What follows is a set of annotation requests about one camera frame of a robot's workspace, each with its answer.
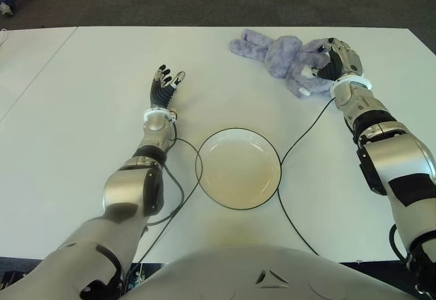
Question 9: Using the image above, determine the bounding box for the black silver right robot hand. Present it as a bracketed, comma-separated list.
[315, 37, 364, 83]

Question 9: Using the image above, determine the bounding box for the silver robot torso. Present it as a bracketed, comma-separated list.
[121, 243, 423, 300]

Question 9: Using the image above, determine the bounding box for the white plate with black rim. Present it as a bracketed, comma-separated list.
[196, 127, 283, 211]

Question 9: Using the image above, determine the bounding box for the purple plush rabbit doll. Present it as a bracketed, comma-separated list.
[228, 29, 337, 100]

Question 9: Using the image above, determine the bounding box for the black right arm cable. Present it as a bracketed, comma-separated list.
[276, 97, 337, 257]

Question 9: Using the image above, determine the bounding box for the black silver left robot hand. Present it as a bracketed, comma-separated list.
[149, 63, 187, 110]

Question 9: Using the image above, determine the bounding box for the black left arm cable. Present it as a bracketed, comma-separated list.
[127, 108, 205, 280]

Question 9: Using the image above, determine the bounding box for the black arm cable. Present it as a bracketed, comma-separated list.
[127, 108, 205, 280]
[276, 97, 337, 257]

